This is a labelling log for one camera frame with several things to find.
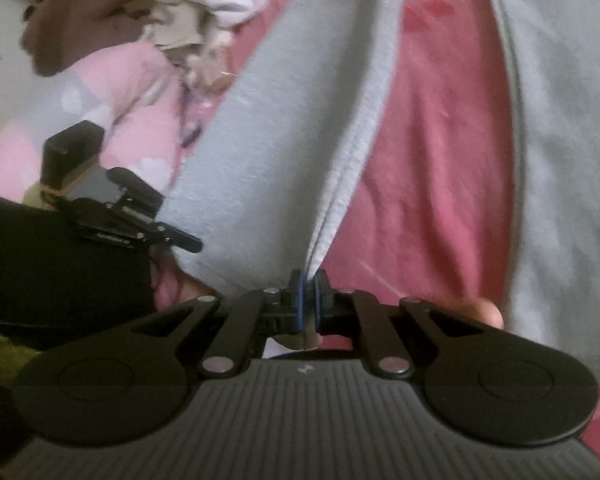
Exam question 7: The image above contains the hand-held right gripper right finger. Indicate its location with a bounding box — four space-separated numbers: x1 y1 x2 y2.
314 269 486 380

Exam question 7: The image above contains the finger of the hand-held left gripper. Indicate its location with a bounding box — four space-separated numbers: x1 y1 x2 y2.
147 224 204 255

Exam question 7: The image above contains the grey fleece sweatshirt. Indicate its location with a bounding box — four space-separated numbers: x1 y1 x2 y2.
155 0 600 396

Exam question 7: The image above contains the person's left hand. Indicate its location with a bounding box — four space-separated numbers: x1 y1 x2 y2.
151 252 217 312

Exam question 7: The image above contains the beige crumpled cloth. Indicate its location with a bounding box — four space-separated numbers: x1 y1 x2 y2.
142 0 236 89

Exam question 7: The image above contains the olive green mat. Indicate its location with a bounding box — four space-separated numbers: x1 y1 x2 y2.
0 317 51 389

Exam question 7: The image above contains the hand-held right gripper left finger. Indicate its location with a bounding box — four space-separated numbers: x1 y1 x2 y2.
130 269 307 379

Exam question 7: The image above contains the pink floral blanket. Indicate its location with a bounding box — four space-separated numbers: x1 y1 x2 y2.
227 0 600 461

